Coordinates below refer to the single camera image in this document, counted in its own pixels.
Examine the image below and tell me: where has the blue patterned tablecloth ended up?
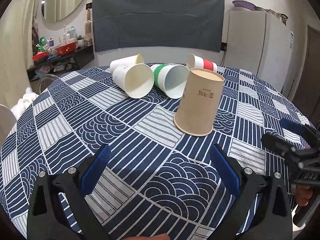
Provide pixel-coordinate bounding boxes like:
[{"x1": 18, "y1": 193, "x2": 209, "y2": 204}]
[{"x1": 0, "y1": 62, "x2": 317, "y2": 240}]

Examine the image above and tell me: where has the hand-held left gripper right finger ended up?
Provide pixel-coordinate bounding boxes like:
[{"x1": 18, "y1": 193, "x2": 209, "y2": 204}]
[{"x1": 210, "y1": 144, "x2": 293, "y2": 240}]

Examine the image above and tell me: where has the wooden brush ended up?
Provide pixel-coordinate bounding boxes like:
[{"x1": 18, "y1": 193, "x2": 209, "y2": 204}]
[{"x1": 85, "y1": 8, "x2": 93, "y2": 35}]

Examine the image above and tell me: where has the white refrigerator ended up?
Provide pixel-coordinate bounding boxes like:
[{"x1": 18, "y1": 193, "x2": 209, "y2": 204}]
[{"x1": 221, "y1": 10, "x2": 295, "y2": 98}]

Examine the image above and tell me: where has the black wall shelf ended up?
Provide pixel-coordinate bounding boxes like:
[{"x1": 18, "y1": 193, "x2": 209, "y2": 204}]
[{"x1": 27, "y1": 47, "x2": 95, "y2": 82}]

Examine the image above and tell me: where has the purple plastic basin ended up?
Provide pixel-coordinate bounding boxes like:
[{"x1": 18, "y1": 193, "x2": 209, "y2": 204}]
[{"x1": 232, "y1": 0, "x2": 257, "y2": 11}]

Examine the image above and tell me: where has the white chair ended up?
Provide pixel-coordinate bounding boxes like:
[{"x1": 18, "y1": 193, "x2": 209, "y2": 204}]
[{"x1": 0, "y1": 104, "x2": 17, "y2": 145}]

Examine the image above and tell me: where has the brown door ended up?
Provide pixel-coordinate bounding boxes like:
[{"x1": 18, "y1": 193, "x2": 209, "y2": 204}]
[{"x1": 291, "y1": 25, "x2": 320, "y2": 128}]

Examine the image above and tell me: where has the red plastic basin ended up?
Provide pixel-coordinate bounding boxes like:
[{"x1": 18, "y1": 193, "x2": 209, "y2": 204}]
[{"x1": 55, "y1": 42, "x2": 77, "y2": 56}]

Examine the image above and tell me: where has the white fluffy cloth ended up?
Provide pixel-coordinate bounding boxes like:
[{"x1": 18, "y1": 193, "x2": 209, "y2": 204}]
[{"x1": 10, "y1": 87, "x2": 39, "y2": 119}]

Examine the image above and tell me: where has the dark grey cloth cover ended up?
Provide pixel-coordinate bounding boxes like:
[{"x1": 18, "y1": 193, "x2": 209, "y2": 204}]
[{"x1": 92, "y1": 0, "x2": 225, "y2": 53}]

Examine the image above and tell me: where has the person's right hand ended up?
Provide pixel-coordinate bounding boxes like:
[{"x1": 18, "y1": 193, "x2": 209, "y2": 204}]
[{"x1": 295, "y1": 184, "x2": 313, "y2": 207}]

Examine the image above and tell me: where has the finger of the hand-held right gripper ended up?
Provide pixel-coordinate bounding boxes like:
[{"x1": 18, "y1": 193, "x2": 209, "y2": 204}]
[
  {"x1": 261, "y1": 133, "x2": 311, "y2": 178},
  {"x1": 279, "y1": 119, "x2": 320, "y2": 147}
]

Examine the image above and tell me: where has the red band white paper cup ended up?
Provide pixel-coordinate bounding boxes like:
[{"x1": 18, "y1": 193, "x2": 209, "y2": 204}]
[{"x1": 186, "y1": 53, "x2": 218, "y2": 72}]

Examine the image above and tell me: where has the yellow rim white paper cup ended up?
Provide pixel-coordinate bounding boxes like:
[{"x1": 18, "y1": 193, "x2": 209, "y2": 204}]
[{"x1": 109, "y1": 53, "x2": 145, "y2": 73}]

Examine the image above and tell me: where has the transparent chair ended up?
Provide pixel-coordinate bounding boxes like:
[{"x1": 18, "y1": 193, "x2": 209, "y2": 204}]
[{"x1": 37, "y1": 74, "x2": 60, "y2": 94}]

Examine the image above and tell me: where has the plain white paper cup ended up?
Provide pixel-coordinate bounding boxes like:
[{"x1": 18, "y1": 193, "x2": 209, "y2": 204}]
[{"x1": 112, "y1": 63, "x2": 154, "y2": 99}]

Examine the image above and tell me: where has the green band white paper cup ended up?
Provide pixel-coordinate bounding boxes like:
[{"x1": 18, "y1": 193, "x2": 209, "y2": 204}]
[{"x1": 150, "y1": 64, "x2": 190, "y2": 99}]

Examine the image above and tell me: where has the brown paper cup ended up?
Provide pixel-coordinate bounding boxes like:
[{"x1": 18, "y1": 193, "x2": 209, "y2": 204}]
[{"x1": 174, "y1": 67, "x2": 225, "y2": 137}]

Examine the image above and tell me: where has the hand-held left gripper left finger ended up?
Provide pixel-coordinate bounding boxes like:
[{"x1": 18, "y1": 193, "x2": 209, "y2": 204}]
[{"x1": 27, "y1": 144, "x2": 113, "y2": 240}]

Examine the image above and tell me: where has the person's left hand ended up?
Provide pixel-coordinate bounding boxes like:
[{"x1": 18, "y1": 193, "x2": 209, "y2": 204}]
[{"x1": 134, "y1": 233, "x2": 171, "y2": 240}]

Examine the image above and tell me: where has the oval wall mirror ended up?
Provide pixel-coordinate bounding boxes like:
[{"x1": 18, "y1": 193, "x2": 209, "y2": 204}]
[{"x1": 41, "y1": 0, "x2": 91, "y2": 22}]

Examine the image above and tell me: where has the red plastic bowl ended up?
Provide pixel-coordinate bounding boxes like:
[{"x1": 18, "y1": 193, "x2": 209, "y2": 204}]
[{"x1": 32, "y1": 52, "x2": 49, "y2": 62}]

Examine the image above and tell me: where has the green plastic bag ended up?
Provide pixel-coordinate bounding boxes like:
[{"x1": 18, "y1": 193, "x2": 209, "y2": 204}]
[{"x1": 37, "y1": 36, "x2": 49, "y2": 53}]

